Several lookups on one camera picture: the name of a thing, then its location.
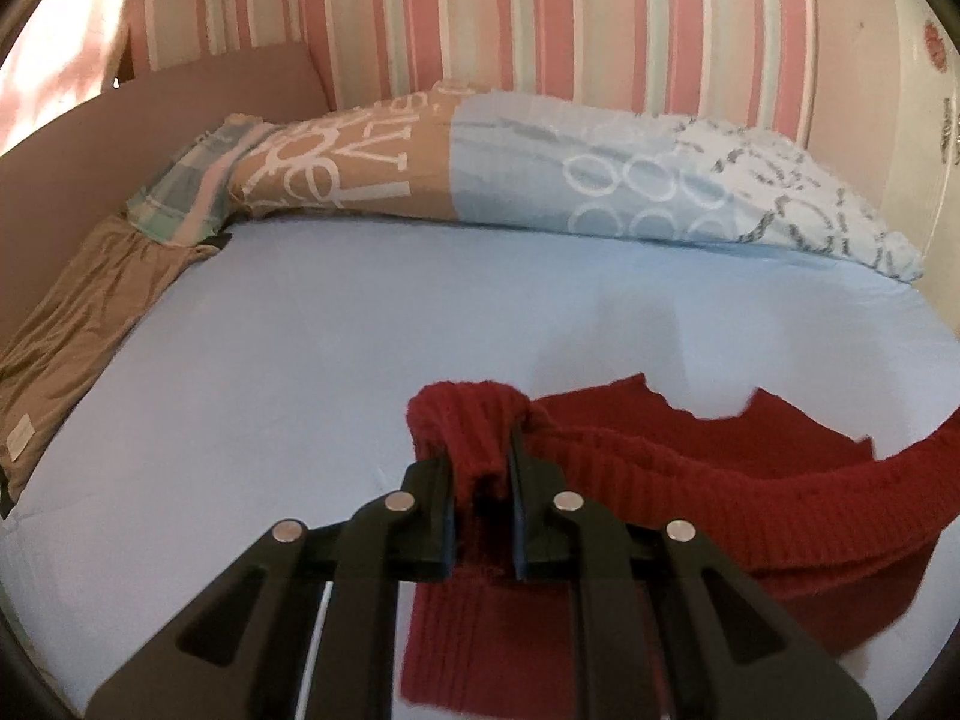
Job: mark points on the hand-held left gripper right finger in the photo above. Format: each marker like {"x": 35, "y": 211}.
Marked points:
{"x": 529, "y": 525}

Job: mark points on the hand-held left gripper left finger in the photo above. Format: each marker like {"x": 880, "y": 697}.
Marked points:
{"x": 431, "y": 525}

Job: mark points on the red knit sweater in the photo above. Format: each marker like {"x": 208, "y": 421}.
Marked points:
{"x": 675, "y": 480}

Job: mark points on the bed with light blue sheet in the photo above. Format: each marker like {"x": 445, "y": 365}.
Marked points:
{"x": 300, "y": 360}

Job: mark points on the patterned blue tan duvet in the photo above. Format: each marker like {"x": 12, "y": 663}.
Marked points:
{"x": 540, "y": 165}

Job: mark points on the tan cloth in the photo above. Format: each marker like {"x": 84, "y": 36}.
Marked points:
{"x": 82, "y": 322}

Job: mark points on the plaid pillow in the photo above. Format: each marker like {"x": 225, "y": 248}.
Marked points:
{"x": 191, "y": 187}

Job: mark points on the pink headboard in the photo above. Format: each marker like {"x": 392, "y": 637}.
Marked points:
{"x": 112, "y": 150}

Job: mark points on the white wardrobe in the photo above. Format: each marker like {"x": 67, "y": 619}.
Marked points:
{"x": 892, "y": 112}

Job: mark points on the pink curtain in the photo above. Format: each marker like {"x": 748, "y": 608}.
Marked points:
{"x": 60, "y": 52}

